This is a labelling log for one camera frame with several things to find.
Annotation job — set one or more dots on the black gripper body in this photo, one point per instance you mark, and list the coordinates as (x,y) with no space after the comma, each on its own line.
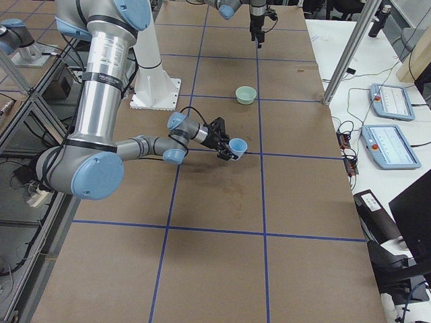
(256,19)
(211,141)

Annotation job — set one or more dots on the light blue plastic cup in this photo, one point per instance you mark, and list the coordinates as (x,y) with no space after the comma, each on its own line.
(238,146)

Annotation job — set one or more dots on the pale green ceramic bowl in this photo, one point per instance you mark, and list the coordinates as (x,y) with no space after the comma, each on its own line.
(245,95)

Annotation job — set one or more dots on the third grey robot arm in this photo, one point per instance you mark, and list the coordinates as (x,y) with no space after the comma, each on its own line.
(17,41)

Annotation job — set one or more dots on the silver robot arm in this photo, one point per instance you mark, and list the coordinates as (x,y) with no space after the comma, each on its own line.
(227,9)
(88,163)

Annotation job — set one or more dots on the black water bottle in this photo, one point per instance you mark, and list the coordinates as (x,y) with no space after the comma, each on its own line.
(379,20)

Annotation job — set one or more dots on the upper teach pendant tablet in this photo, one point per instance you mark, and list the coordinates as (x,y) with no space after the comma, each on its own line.
(389,101)

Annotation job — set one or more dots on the teach pendant tablet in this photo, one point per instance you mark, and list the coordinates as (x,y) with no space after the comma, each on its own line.
(388,147)
(389,101)

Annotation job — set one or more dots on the lower teach pendant tablet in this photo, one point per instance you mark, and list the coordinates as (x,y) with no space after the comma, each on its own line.
(388,147)

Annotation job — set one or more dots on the wooden board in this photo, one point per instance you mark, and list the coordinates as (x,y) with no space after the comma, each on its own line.
(416,62)

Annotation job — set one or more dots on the black box with label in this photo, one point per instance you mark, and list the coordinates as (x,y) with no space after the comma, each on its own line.
(376,219)

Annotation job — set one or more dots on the black computer monitor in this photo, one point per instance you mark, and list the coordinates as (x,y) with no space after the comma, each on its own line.
(411,212)

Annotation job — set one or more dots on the white power strip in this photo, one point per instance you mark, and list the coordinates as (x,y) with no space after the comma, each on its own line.
(38,198)

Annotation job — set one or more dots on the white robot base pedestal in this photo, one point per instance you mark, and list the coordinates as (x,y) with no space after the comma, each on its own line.
(153,88)

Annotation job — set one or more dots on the aluminium frame post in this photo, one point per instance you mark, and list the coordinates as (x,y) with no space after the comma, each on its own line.
(350,49)

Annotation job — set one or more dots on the small electronics board with wires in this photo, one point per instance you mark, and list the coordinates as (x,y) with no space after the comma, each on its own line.
(349,155)

